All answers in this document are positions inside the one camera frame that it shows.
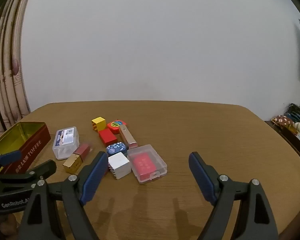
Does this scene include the tan rectangular box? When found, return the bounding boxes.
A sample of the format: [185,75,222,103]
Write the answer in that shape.
[119,125,138,149]

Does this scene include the red gold lipstick box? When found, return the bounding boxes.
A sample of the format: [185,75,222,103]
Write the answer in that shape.
[63,144,91,174]

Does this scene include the yellow cube block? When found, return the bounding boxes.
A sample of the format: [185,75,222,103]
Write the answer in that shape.
[91,116,107,132]

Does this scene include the cluttered side shelf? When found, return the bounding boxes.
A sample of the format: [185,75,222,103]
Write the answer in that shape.
[265,103,300,157]

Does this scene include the blue patterned small tin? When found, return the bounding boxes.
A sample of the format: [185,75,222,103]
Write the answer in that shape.
[106,142,128,157]

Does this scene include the red toffee tin box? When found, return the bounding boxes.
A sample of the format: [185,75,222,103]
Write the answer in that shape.
[0,122,51,174]

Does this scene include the beige patterned curtain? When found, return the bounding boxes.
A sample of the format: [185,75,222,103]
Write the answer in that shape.
[0,0,30,136]

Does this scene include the red tape measure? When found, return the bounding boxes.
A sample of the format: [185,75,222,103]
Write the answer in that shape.
[107,119,126,134]

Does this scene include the red rectangular block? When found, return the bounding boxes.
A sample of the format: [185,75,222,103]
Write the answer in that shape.
[98,128,117,147]

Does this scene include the white cube block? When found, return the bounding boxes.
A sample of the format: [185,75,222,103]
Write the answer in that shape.
[108,152,132,180]

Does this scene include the clear case red cards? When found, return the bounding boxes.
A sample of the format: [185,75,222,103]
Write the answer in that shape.
[127,144,167,184]

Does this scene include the clear box blue label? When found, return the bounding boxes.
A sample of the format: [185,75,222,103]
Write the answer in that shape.
[52,126,79,160]

